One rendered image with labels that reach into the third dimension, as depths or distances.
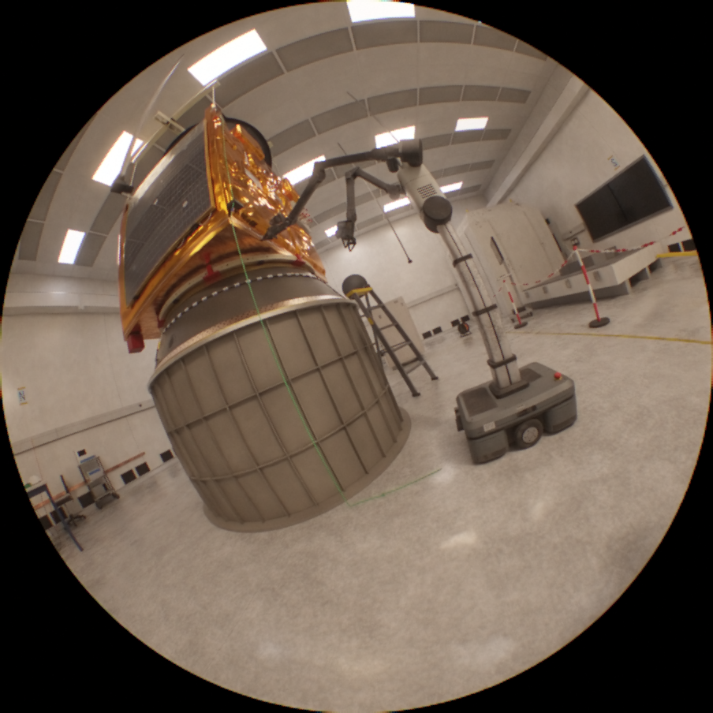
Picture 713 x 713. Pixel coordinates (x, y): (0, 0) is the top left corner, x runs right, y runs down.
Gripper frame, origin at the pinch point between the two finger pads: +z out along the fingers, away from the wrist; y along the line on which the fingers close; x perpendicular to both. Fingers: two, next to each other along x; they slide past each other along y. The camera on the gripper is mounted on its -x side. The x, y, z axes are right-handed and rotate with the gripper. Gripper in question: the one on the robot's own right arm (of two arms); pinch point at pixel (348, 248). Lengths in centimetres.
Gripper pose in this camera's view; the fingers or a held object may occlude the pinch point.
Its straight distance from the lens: 164.4
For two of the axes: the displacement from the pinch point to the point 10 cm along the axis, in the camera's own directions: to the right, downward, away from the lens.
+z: -1.0, 9.8, 2.0
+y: -3.1, 1.6, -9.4
